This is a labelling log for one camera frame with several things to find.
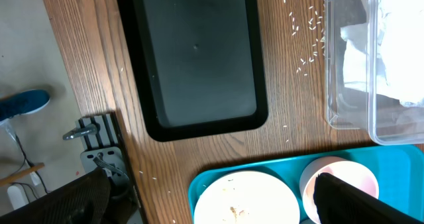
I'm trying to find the large pink plate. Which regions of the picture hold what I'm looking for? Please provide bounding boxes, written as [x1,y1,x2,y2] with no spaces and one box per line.
[193,171,300,224]

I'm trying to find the teal plastic serving tray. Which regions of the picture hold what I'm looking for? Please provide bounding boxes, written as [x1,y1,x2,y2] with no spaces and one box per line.
[188,145,423,221]

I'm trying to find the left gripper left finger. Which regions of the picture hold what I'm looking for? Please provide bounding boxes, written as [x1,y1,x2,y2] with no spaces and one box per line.
[1,168,111,224]

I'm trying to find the blue shoe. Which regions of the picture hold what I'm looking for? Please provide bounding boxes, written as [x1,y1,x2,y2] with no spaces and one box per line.
[1,89,50,122]

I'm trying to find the black rectangular tray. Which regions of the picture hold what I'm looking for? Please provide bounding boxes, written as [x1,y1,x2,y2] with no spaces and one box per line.
[117,0,268,142]

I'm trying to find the white napkin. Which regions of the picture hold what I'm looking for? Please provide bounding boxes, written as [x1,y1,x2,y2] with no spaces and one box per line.
[340,0,423,107]

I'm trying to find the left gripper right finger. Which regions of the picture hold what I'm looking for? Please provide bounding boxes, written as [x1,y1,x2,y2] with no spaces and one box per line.
[313,173,422,224]

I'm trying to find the small pink bowl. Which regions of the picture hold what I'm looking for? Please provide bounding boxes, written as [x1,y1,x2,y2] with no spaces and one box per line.
[299,156,380,223]

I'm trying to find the clear plastic bin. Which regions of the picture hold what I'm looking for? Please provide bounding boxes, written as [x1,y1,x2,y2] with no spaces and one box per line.
[325,0,423,145]

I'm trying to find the grey table clamp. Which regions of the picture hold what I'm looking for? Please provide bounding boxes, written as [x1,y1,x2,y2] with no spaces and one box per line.
[63,112,144,223]

